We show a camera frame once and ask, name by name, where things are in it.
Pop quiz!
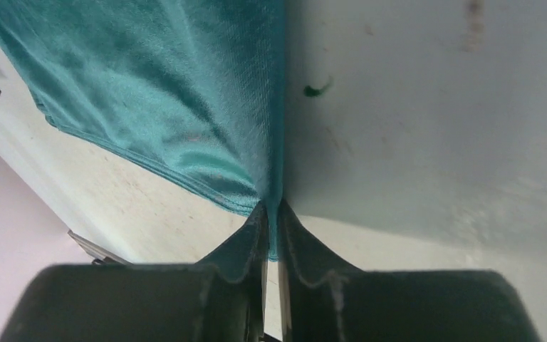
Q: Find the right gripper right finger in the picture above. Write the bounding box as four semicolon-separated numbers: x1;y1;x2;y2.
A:
277;202;540;341

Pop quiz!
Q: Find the aluminium frame rail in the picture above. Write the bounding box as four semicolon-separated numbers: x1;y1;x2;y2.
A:
68;230;129;264

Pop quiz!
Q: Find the teal cloth napkin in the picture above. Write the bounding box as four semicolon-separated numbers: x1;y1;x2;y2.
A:
0;0;288;262

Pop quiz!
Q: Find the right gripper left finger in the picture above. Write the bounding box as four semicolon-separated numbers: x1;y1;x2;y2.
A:
0;203;268;341

